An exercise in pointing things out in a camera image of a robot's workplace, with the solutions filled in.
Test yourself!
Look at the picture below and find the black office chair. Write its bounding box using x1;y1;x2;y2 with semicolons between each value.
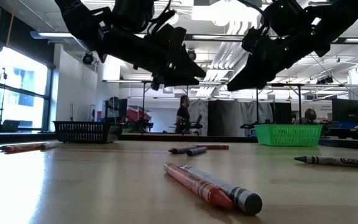
185;114;203;135

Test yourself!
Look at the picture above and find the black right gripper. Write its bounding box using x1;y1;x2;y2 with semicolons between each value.
227;26;295;92

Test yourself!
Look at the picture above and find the grey curtain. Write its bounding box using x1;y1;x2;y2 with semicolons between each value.
240;101;275;125

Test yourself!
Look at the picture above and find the person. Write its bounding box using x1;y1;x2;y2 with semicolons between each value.
175;95;192;134
301;108;318;125

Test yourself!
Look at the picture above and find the red cover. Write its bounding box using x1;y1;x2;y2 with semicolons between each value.
126;107;152;122

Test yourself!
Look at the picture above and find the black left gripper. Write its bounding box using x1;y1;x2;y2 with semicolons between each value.
96;23;208;91

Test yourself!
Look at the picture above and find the black computer monitor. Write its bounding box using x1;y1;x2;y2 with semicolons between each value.
104;98;128;121
331;98;358;124

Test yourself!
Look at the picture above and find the black plastic basket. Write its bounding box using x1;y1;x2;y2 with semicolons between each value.
52;120;123;144

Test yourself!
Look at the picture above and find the black metal table frame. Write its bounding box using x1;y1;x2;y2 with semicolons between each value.
0;131;358;152

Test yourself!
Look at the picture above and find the black curtain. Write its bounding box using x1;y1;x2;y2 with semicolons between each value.
208;99;242;137

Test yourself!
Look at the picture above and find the orange crayon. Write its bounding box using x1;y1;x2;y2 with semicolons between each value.
163;162;234;210
194;144;230;151
0;142;45;154

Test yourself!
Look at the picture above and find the ceiling light strip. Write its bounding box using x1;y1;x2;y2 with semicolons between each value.
29;30;74;40

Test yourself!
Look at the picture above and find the green plastic basket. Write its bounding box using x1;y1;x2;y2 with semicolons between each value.
254;124;323;147

